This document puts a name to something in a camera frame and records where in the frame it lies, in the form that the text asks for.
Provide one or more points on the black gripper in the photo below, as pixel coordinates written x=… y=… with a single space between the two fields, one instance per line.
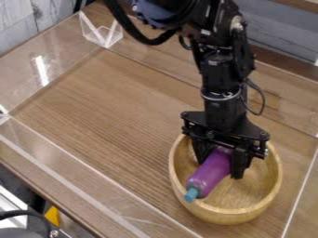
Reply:
x=222 y=126

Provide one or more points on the purple toy eggplant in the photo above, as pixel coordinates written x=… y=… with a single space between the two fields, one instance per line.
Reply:
x=209 y=175

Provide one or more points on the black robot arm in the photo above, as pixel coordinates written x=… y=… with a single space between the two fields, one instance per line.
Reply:
x=216 y=29

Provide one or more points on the light wooden bowl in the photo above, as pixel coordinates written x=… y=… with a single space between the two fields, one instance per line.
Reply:
x=237 y=200

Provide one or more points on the yellow black device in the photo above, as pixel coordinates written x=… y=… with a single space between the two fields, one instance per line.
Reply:
x=58 y=219

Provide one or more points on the clear acrylic tray wall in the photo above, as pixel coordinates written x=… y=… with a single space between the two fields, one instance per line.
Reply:
x=91 y=198

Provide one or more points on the clear acrylic corner bracket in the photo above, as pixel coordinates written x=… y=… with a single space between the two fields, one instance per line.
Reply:
x=103 y=36

